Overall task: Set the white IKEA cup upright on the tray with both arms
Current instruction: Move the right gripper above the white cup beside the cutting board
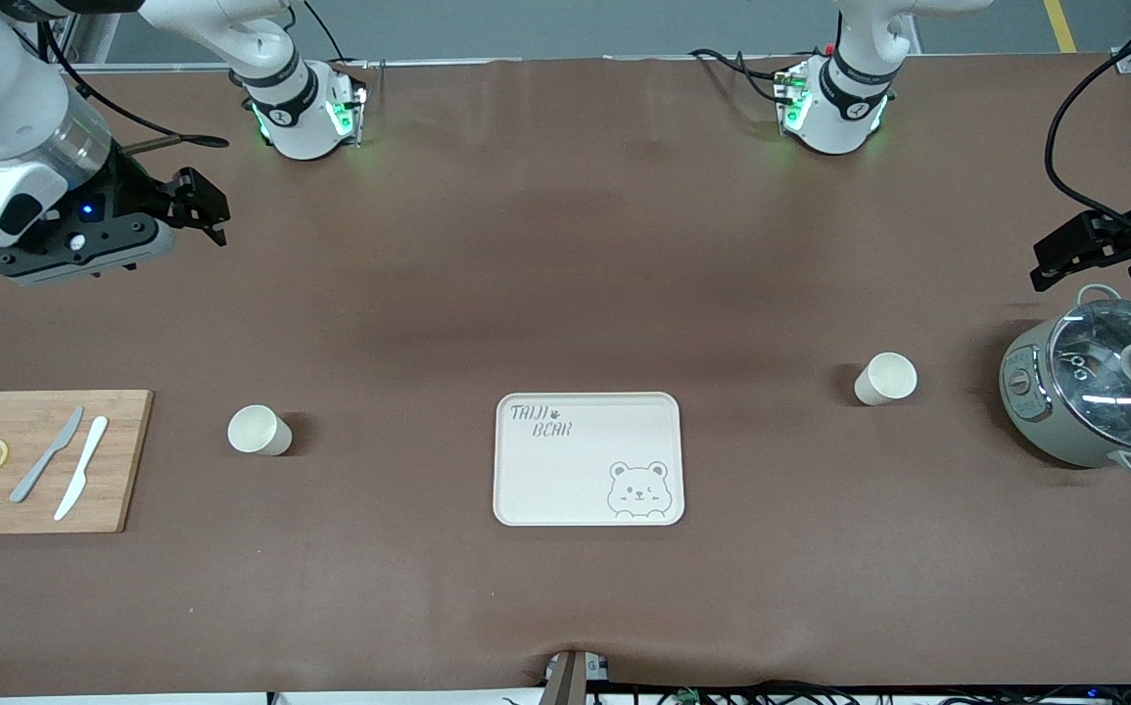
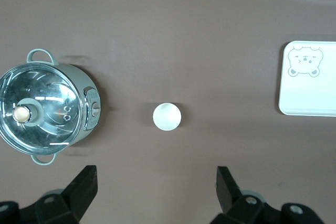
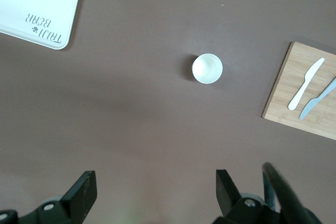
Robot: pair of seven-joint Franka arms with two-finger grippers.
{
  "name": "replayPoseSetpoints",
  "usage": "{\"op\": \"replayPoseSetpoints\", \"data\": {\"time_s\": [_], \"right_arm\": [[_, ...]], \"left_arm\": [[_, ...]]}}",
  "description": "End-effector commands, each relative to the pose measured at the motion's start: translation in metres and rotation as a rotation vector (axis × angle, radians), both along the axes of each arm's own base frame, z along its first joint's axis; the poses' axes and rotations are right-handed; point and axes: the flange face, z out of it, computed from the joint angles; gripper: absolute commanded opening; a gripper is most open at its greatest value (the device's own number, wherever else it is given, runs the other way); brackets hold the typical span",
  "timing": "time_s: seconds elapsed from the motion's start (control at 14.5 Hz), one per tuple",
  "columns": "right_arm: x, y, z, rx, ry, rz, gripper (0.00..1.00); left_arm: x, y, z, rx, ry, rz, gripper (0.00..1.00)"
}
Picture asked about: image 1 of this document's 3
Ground white cup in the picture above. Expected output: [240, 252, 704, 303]
[227, 404, 294, 457]
[854, 352, 919, 406]

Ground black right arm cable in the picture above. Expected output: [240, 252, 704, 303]
[31, 20, 231, 150]

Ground white plastic knife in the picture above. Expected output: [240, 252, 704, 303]
[53, 415, 110, 522]

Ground silver table edge rail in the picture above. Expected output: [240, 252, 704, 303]
[71, 56, 1129, 74]

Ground bamboo cutting board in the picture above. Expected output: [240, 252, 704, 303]
[0, 390, 155, 536]

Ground brown table mat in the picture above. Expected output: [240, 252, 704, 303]
[0, 54, 1131, 698]

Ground grey plastic knife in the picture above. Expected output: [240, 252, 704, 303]
[9, 405, 85, 504]

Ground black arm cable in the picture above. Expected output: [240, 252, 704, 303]
[1045, 0, 1131, 236]
[31, 20, 231, 150]

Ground black right base cable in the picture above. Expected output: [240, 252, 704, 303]
[306, 0, 349, 66]

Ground black base cable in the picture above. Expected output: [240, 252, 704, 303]
[306, 0, 349, 66]
[688, 47, 793, 104]

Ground black left base cable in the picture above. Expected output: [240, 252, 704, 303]
[688, 47, 793, 104]

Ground glass pot lid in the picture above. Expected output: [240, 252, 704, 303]
[1048, 300, 1131, 453]

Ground pale green electric pot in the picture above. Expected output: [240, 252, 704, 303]
[999, 284, 1131, 479]

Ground cream tray with bear print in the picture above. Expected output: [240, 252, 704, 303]
[493, 392, 685, 528]

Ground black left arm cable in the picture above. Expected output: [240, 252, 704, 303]
[1045, 0, 1131, 236]

